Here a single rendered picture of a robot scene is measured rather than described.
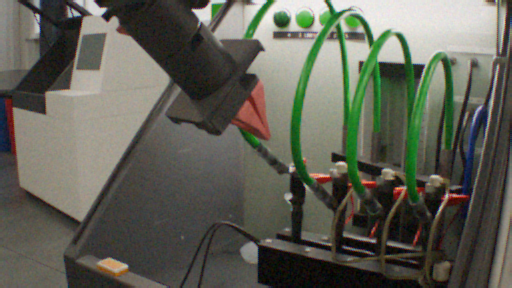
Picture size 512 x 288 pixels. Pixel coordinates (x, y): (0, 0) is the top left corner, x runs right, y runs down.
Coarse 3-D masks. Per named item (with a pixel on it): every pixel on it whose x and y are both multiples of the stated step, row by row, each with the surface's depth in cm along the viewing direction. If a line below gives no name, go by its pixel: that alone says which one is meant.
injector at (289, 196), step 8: (296, 176) 86; (296, 184) 86; (288, 192) 86; (296, 192) 87; (304, 192) 87; (288, 200) 86; (296, 200) 87; (304, 200) 88; (296, 208) 88; (296, 216) 88; (296, 224) 88; (296, 232) 89; (296, 240) 89
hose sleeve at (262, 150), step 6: (264, 144) 77; (258, 150) 76; (264, 150) 76; (270, 150) 78; (264, 156) 77; (270, 156) 78; (276, 156) 80; (270, 162) 79; (276, 162) 80; (282, 162) 81; (276, 168) 81
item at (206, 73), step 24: (192, 48) 45; (216, 48) 46; (240, 48) 49; (264, 48) 49; (168, 72) 46; (192, 72) 45; (216, 72) 46; (240, 72) 47; (192, 96) 48; (216, 96) 46; (192, 120) 46
